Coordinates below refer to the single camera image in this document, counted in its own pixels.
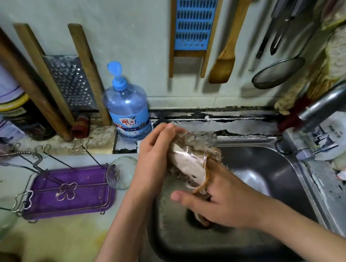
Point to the person's left hand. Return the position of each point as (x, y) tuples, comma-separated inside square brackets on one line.
[(152, 164)]

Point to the person's right hand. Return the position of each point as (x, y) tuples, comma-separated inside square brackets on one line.
[(233, 201)]

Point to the beige dish cloth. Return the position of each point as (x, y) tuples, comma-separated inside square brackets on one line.
[(187, 162)]

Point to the person's right forearm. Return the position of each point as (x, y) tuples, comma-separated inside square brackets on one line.
[(320, 237)]

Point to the person's left forearm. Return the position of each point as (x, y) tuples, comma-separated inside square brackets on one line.
[(116, 251)]

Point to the stainless steel sink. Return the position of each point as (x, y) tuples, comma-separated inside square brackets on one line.
[(274, 173)]

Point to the small blue water bottle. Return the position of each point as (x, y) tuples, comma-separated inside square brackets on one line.
[(126, 107)]

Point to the purple plastic tray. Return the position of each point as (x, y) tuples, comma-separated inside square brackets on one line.
[(92, 191)]

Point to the red container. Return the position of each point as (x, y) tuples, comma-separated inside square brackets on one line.
[(293, 116)]

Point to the wooden framed metal grater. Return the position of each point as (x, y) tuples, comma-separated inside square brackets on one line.
[(71, 79)]

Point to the mesh strainer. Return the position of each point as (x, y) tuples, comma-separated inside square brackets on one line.
[(278, 72)]

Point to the metal faucet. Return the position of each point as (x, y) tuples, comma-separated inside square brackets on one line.
[(331, 99)]

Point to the wooden spatula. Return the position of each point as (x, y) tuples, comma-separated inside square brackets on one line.
[(231, 39)]

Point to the wooden slicer with blue blade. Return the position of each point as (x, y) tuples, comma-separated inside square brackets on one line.
[(195, 12)]

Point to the wooden rolling pin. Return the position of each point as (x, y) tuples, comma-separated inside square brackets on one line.
[(15, 67)]

